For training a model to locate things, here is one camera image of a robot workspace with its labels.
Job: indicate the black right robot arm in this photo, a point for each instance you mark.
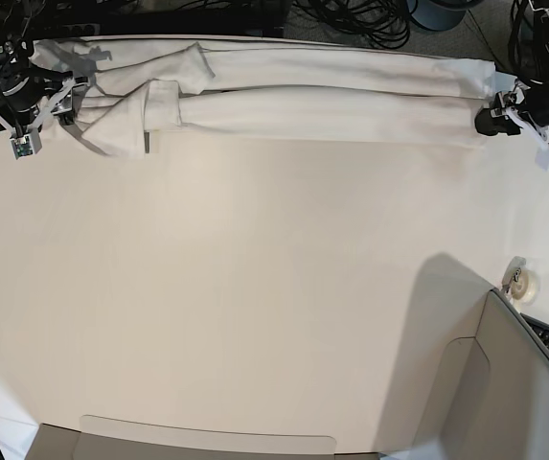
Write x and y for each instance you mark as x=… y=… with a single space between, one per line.
x=16 y=45

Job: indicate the beige cardboard box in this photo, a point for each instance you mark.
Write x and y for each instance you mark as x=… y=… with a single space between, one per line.
x=107 y=438
x=490 y=395

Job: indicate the black cable pile floor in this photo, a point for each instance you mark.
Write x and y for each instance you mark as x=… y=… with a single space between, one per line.
x=381 y=24

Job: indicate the white printed t-shirt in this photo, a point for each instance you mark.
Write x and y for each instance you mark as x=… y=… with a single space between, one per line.
x=271 y=90

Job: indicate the blue grey round base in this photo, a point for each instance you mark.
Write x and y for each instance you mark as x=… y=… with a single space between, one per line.
x=433 y=18

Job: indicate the white tape roll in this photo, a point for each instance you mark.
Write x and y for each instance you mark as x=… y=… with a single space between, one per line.
x=520 y=283

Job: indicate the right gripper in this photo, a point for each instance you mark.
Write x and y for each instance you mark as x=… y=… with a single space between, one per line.
x=29 y=97

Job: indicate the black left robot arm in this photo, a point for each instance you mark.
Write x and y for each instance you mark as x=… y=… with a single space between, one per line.
x=528 y=45

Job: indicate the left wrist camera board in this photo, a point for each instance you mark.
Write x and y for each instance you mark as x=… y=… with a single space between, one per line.
x=542 y=159

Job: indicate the beige cardboard box bottom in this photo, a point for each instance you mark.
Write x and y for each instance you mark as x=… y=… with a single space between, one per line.
x=107 y=438

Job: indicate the beige cardboard box right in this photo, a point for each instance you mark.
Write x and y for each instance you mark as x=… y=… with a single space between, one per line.
x=490 y=395

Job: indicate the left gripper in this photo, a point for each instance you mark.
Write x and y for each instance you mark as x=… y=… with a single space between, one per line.
x=516 y=110

